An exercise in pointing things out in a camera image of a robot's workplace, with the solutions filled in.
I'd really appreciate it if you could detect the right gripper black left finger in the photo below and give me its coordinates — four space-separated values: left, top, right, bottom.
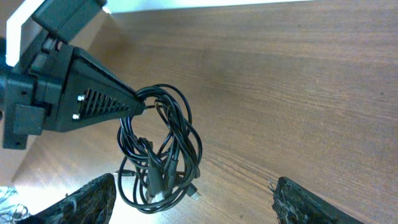
18 173 116 224

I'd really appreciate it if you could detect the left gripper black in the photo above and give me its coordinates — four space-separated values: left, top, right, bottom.
1 45 146 149

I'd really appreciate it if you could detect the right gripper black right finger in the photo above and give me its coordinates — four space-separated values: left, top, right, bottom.
269 177 362 224

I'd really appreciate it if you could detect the black cable bundle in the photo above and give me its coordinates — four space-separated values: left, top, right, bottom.
113 83 203 214

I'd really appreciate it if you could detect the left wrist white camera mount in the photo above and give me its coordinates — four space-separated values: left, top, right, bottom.
6 0 44 67

